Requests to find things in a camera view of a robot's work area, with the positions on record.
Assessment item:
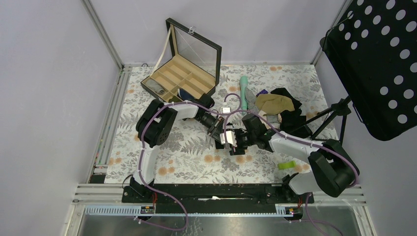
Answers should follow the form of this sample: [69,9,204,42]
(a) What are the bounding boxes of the black perforated panel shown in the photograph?
[320,0,417,141]

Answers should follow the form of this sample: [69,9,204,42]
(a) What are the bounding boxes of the purple small cloth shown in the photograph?
[256,89,268,97]

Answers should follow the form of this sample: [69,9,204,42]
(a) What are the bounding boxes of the black white-trimmed boxer briefs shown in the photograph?
[214,141,229,150]

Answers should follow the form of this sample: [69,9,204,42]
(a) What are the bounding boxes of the black cloth pile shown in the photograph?
[270,88,312,138]

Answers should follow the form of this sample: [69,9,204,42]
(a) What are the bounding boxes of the black tripod stand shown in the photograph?
[309,96,353,146]

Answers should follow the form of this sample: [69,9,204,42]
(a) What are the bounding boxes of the floral patterned table mat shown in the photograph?
[105,65,328,183]

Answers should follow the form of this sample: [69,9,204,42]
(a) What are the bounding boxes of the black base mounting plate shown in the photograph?
[121,182,314,214]

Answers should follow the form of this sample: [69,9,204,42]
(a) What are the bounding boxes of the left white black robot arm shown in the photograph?
[129,94,224,202]

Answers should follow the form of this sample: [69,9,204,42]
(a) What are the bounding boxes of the black wooden compartment box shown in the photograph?
[141,18,222,102]

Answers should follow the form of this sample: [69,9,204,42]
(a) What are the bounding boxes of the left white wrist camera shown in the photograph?
[219,105,232,115]

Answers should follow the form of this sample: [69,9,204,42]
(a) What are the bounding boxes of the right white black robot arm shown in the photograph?
[220,115,359,203]

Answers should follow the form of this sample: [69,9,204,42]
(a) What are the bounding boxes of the grey rolled item in box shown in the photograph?
[145,79,166,95]

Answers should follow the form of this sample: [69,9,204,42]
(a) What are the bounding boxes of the tan beige cloth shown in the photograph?
[255,94,295,115]

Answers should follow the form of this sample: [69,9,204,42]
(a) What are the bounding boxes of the navy blue white-trimmed underwear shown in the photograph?
[178,88,195,101]

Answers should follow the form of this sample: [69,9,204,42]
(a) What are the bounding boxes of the mint green rolled cloth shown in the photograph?
[239,76,248,110]

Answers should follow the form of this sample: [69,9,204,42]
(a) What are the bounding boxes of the green small block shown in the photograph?
[277,161,297,170]

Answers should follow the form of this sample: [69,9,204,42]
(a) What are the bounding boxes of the grey striped cloth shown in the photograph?
[245,88,260,115]

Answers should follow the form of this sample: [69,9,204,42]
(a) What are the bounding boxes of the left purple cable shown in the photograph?
[137,93,243,233]

